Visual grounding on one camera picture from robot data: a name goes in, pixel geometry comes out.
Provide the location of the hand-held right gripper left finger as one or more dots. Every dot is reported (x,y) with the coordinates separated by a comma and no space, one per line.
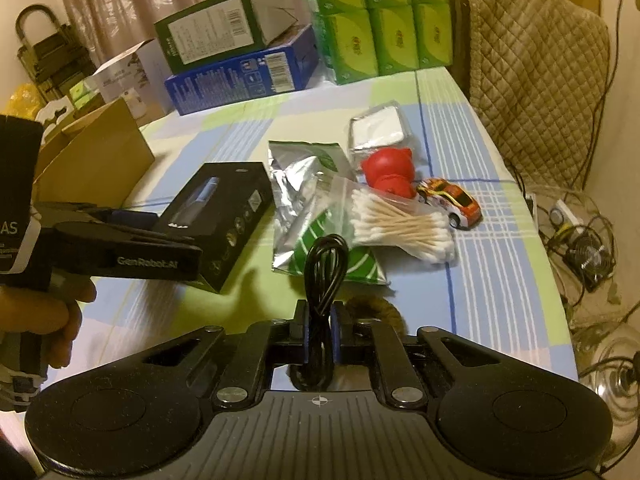
(300,332)

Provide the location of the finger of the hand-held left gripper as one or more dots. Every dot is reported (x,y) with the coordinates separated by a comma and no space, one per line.
(150,240)
(135,220)

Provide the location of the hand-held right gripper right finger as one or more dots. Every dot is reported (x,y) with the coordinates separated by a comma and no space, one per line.
(339,332)

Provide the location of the brown woven round pad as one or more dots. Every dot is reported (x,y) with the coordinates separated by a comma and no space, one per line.
(375,312)

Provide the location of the brown cardboard box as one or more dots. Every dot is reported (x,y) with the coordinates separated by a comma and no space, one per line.
(100,160)

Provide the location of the black product box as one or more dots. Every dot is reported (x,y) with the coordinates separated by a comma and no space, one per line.
(215,210)

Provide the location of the bag of cotton swabs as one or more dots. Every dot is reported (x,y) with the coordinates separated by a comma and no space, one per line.
(400,225)

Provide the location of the silver green foil bag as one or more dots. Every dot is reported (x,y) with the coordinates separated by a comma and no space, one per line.
(295,200)

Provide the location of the orange white toy car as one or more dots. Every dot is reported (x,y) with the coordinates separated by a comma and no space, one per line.
(450,200)

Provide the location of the person's left hand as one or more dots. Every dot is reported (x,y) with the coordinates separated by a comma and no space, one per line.
(65,335)

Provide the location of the white hang-tab card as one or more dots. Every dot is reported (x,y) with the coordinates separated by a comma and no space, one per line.
(55,117)

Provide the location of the yellow plastic bag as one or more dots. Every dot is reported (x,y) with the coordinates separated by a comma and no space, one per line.
(20,100)

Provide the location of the stack of small green packets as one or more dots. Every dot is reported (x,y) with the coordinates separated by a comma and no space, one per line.
(85,96)

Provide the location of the dark folding cart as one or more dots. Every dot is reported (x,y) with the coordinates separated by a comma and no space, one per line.
(50,60)

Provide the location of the white carton box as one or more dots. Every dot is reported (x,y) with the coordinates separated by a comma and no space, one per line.
(125,75)

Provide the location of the plaid tablecloth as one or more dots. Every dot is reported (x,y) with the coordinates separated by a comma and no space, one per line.
(500,285)

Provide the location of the red toy pig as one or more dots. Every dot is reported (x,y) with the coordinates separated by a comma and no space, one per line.
(385,170)

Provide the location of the blue carton box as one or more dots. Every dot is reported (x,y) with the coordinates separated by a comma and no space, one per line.
(240,80)

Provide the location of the green carton box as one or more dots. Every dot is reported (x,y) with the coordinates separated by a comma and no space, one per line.
(210,40)

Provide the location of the beige patterned curtain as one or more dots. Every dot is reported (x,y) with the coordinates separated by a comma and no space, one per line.
(125,5)

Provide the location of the white power adapter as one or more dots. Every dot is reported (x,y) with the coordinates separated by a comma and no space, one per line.
(565,212)

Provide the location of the small black fan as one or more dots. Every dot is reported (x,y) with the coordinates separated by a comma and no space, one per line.
(592,260)

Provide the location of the stack of green tissue packs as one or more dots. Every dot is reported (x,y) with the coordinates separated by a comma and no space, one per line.
(390,35)

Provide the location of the chair with quilted beige cover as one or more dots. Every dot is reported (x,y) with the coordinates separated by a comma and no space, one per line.
(530,70)

